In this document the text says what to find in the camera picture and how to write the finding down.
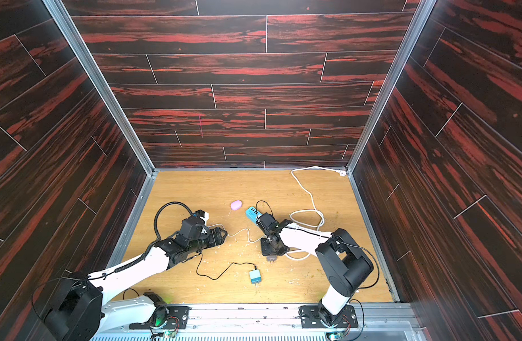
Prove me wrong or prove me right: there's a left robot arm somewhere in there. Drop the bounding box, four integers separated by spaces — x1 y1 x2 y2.
41 216 228 340

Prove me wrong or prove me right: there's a white power strip cord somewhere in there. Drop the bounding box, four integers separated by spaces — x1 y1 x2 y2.
277 165 346 261

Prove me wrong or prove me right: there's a white USB cable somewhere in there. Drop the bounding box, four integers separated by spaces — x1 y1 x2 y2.
207 223 266 244

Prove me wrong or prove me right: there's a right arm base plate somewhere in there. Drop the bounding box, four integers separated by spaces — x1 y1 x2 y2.
299 305 359 329

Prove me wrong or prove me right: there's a teal USB charger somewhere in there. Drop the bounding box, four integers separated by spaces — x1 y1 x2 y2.
249 269 262 285

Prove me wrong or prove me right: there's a teal power strip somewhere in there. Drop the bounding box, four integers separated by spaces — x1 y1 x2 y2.
245 206 262 224

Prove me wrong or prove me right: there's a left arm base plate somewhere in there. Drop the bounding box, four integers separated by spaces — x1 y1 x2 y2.
129 305 191 331

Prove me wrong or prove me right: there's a pink earbud case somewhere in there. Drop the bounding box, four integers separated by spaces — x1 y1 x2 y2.
230 200 242 211

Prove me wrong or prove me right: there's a black USB cable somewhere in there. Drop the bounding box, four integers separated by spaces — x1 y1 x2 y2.
196 251 257 281

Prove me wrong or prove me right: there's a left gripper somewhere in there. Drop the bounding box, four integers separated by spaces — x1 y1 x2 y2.
187 226 230 255

